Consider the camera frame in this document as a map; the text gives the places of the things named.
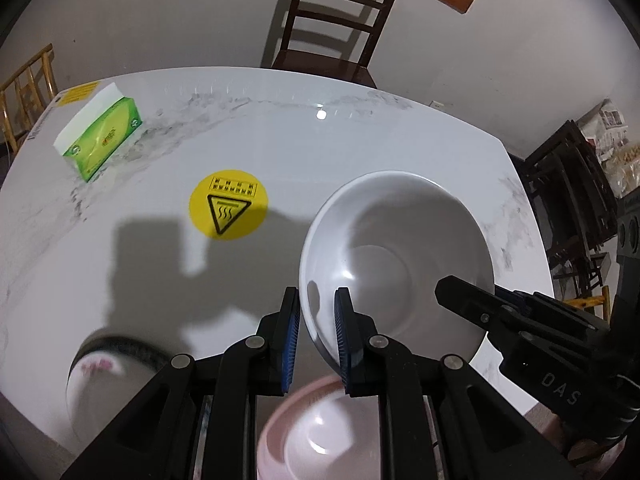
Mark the green tissue box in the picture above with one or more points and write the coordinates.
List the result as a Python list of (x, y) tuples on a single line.
[(97, 130)]

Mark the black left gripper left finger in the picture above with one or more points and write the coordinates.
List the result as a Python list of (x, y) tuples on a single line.
[(263, 364)]

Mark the white bowl with blue band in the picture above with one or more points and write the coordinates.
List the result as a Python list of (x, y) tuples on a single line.
[(389, 237)]

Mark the person's right hand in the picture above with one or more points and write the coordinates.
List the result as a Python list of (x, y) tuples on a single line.
[(574, 446)]

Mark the bamboo chair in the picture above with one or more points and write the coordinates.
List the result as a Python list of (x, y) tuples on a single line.
[(25, 96)]

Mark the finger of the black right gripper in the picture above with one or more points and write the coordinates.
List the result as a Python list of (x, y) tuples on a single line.
[(477, 306)]

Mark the yellow hot warning sticker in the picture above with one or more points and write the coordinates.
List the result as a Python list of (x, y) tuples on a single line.
[(228, 204)]

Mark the pink bowl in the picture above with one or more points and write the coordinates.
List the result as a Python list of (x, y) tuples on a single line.
[(319, 432)]

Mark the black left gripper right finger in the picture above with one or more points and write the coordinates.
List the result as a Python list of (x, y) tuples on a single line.
[(371, 363)]

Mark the snack bags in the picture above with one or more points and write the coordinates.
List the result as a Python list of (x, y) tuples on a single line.
[(605, 128)]

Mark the large blue floral plate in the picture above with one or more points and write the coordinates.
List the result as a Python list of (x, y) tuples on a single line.
[(151, 357)]

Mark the dark wooden rack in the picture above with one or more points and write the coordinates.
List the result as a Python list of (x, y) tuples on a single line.
[(575, 204)]

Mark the dark wooden chair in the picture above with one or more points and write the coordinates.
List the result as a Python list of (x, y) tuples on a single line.
[(329, 38)]

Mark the white plate with pink flowers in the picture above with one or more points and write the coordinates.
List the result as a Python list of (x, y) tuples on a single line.
[(100, 385)]

